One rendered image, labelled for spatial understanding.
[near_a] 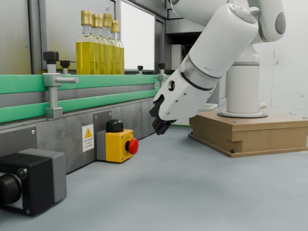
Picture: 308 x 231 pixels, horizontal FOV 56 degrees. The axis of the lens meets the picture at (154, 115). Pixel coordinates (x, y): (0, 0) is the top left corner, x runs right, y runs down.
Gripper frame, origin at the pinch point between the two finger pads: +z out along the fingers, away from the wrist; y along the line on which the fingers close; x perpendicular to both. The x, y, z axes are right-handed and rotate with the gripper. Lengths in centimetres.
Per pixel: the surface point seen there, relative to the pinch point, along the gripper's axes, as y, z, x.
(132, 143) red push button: -2.2, 9.8, 1.9
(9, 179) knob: -31.5, 0.3, -5.9
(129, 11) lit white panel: 40, 24, 83
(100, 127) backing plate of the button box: -6.6, 13.0, 9.9
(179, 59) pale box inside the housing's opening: 103, 60, 91
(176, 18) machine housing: 93, 37, 105
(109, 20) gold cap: 11, 9, 51
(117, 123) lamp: -4.2, 9.1, 7.9
